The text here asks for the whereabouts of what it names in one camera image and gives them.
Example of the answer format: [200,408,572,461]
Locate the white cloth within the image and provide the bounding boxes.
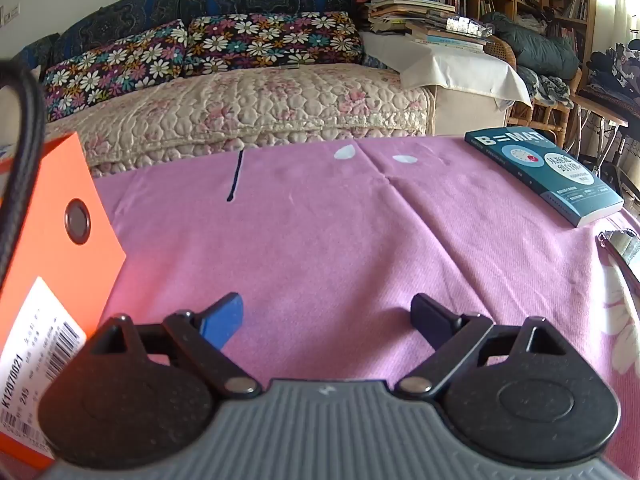
[360,31,533,111]

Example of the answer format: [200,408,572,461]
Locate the silver metal tool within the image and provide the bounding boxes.
[595,229,640,306]

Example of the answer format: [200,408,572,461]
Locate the wooden folding table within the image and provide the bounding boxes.
[570,91,631,171]

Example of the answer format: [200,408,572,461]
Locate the dark green jacket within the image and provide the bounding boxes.
[482,11,581,81]

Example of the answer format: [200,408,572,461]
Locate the grey patterned cloth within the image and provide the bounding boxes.
[517,65,573,109]

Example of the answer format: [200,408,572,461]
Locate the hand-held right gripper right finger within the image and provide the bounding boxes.
[395,293,568,397]

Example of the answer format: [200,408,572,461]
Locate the pile of dark clothes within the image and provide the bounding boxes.
[582,40,640,106]

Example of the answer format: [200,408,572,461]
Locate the pink tablecloth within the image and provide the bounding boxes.
[92,135,640,428]

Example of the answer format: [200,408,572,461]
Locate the orange cardboard box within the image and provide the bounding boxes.
[0,132,127,473]

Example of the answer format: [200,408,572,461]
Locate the beige side cabinet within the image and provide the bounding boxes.
[427,85,511,137]

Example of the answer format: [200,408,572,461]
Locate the teal book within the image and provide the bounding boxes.
[464,128,626,228]

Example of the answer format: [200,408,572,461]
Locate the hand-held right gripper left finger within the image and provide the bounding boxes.
[91,292,263,402]

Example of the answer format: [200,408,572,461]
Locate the black cable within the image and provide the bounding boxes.
[0,59,47,286]

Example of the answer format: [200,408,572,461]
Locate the stack of books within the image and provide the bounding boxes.
[364,0,493,55]

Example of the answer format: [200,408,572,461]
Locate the wicker chair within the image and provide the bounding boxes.
[482,35,583,156]

